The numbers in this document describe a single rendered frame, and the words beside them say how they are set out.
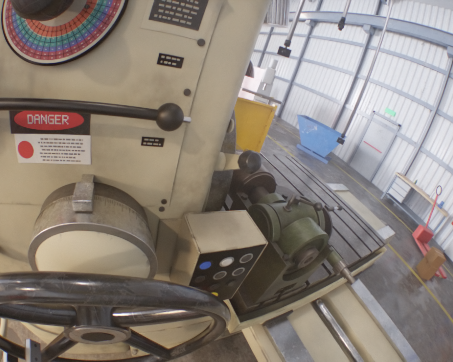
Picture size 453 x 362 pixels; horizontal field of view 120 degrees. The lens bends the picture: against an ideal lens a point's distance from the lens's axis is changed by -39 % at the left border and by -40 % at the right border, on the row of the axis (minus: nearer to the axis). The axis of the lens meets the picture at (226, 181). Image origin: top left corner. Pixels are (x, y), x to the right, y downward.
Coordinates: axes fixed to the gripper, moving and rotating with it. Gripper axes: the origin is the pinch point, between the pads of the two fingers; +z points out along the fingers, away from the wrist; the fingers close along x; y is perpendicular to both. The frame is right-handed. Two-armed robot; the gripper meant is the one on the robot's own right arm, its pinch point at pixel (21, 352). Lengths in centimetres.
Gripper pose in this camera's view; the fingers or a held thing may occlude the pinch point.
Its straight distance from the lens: 45.5
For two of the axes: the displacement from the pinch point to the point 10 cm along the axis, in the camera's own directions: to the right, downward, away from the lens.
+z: -3.9, -5.7, 7.3
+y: -1.0, -7.6, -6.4
